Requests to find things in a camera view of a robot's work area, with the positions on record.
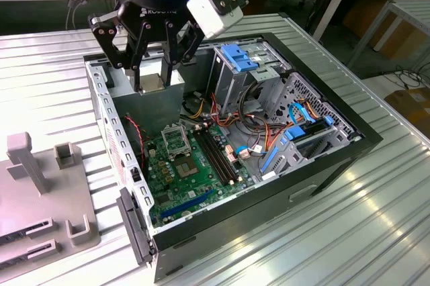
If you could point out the black RAM slot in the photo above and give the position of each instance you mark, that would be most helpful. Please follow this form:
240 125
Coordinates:
219 155
209 155
214 155
224 155

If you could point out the blue drive latch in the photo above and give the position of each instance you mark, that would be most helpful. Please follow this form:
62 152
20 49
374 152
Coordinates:
236 57

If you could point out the brown cardboard box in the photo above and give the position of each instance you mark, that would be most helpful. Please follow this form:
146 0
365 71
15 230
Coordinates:
403 41
413 104

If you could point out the silver CPU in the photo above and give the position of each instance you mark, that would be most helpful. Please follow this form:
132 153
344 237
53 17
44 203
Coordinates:
152 83

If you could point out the open black PC case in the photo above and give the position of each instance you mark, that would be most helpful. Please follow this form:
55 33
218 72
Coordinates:
235 232

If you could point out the black card retention latch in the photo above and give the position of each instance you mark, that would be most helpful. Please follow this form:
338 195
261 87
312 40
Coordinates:
134 225

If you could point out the CPU socket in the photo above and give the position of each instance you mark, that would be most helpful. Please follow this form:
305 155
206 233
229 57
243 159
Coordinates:
184 166

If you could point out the blue expansion slot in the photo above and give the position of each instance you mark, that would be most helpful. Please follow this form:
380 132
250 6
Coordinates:
188 203

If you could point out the grey power supply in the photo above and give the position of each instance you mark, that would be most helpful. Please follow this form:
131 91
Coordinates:
148 115

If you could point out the green motherboard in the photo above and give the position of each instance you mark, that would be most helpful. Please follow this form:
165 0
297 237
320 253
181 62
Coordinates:
201 187

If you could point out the blue plastic disk rail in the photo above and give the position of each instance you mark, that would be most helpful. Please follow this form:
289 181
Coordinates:
268 161

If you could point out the hard disk in blue carrier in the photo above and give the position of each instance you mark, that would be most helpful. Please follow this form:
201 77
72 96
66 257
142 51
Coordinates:
295 133

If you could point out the grey parts rack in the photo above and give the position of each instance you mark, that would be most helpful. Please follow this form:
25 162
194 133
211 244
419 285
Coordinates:
50 205

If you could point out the metal drive cage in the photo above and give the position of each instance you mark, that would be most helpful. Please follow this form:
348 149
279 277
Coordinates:
228 88

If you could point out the grey metal frame table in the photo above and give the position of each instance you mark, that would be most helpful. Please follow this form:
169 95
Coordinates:
413 9

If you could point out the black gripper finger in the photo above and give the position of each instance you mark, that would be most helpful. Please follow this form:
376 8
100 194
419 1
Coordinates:
169 47
104 41

